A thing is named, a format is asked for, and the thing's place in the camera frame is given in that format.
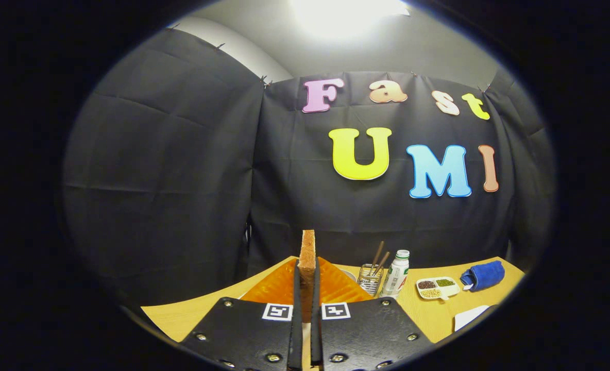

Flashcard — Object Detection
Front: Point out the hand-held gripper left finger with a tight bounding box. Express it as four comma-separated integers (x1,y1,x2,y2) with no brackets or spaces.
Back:
180,258,304,371

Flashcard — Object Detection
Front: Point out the white plastic drink bottle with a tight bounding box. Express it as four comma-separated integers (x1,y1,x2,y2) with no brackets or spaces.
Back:
379,250,410,299

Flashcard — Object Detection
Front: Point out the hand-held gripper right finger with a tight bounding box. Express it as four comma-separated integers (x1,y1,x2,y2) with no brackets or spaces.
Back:
310,256,433,371

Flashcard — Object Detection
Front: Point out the toasted bread slice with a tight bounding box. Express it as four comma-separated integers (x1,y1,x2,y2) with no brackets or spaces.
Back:
298,230,317,323

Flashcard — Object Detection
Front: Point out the blue folded towel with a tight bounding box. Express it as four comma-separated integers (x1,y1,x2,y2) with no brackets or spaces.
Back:
460,260,505,293

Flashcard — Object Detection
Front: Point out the white divided dish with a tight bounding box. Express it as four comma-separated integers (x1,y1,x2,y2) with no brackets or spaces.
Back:
416,276,461,301

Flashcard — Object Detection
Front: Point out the metal wire cutlery holder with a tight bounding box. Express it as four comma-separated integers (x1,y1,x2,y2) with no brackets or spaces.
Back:
357,264,384,298

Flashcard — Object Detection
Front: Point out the black backdrop cloth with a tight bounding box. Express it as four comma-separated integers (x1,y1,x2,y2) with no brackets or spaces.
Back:
62,28,557,310

